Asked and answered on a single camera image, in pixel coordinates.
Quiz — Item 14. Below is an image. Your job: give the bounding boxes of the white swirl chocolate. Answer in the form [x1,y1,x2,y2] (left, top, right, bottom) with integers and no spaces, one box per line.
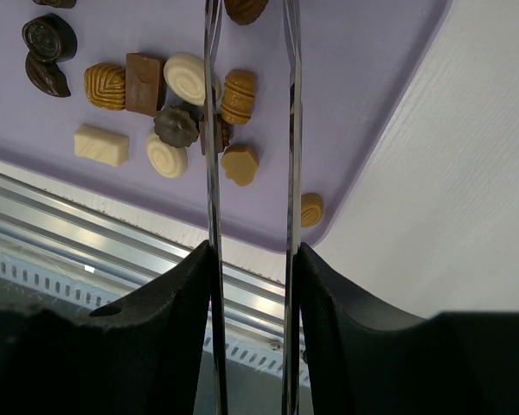
[146,132,188,179]
[163,52,207,106]

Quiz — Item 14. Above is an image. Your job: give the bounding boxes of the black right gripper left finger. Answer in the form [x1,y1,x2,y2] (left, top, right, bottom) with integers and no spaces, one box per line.
[0,243,211,414]

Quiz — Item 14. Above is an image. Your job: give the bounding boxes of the brown rectangular chocolate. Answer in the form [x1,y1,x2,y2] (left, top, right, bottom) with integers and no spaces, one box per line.
[125,53,165,117]

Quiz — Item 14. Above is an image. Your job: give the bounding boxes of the tan shell chocolate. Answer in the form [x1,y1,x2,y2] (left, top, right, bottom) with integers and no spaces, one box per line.
[221,144,260,187]

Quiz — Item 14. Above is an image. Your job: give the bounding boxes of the dark fluted round chocolate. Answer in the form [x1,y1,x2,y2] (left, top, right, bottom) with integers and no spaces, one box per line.
[153,105,199,148]

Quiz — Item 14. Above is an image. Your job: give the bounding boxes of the slotted cable duct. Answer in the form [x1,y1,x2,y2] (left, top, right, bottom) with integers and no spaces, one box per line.
[0,252,312,381]

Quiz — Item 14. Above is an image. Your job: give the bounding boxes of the metal serving tongs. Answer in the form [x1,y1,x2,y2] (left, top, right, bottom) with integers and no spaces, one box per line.
[203,1,303,414]

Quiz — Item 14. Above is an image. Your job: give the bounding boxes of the brown leaf chocolate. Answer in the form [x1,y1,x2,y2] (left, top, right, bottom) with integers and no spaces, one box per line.
[224,0,268,26]

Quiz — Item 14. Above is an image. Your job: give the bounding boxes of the white rectangular chocolate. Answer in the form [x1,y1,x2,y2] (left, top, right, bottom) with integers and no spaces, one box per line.
[74,124,130,167]

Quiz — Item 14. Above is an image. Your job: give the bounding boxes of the tan barrel chocolate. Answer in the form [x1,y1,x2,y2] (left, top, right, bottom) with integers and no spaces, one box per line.
[221,69,258,125]

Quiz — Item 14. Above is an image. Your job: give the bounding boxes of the tan ridged square chocolate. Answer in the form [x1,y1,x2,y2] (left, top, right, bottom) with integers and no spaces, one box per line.
[84,63,126,111]

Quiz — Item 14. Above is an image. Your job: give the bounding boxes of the white swirl chocolate lower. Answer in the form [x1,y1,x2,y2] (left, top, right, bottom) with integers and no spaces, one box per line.
[146,132,188,179]

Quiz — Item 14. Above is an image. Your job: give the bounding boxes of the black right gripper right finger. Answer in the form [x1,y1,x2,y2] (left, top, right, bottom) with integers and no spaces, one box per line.
[298,245,519,414]

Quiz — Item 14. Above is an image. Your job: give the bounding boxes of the aluminium frame rail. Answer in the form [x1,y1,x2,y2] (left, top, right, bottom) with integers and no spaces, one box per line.
[0,174,285,343]

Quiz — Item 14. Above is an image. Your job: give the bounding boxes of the lavender plastic tray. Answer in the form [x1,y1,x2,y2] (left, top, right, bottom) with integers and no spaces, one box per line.
[0,1,450,252]

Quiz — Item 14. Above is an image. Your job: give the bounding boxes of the dark brown lips chocolate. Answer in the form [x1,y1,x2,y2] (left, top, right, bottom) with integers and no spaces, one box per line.
[25,53,71,98]

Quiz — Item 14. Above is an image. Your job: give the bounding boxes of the white swirl chocolate upper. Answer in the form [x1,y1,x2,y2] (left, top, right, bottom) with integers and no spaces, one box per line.
[163,52,207,106]

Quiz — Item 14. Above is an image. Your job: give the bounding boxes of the dark brown rose chocolate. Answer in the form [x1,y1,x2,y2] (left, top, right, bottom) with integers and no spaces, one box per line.
[33,0,77,9]

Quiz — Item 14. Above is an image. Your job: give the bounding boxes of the dark round foil chocolate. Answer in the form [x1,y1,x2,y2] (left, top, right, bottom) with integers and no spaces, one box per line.
[22,13,78,63]

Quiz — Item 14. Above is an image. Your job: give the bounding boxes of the tan leaf chocolate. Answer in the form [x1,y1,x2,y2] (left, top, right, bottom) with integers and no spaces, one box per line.
[301,193,324,228]

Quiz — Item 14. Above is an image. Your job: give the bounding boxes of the brown chocolate behind tongs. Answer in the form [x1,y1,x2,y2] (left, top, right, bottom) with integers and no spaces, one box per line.
[199,116,232,155]

